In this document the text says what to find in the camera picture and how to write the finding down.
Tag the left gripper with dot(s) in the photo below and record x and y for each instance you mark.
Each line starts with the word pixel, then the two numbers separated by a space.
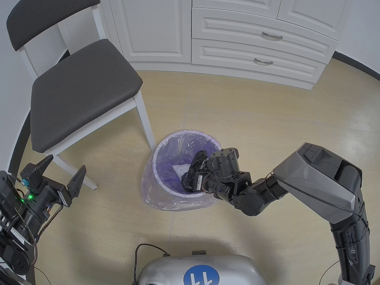
pixel 44 203

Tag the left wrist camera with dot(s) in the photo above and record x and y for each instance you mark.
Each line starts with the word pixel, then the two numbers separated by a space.
pixel 31 175

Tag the black plastic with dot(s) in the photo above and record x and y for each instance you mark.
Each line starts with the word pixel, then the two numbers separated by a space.
pixel 197 162

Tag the purple plastic bag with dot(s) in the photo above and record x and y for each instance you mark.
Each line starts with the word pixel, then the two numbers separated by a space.
pixel 166 159

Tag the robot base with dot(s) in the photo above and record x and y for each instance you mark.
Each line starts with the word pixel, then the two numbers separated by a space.
pixel 166 270

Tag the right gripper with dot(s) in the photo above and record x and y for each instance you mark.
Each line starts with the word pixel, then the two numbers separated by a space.
pixel 212 184

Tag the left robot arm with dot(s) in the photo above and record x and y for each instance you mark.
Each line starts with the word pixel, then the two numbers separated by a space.
pixel 9 194

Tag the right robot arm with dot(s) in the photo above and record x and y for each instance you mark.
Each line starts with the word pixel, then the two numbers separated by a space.
pixel 320 183

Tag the white trash bin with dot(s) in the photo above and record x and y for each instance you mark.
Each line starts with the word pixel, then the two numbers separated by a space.
pixel 172 192

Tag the grey and white chair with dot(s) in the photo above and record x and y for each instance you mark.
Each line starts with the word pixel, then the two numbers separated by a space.
pixel 83 82

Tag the white wardrobe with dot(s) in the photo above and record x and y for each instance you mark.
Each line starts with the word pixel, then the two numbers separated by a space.
pixel 154 19

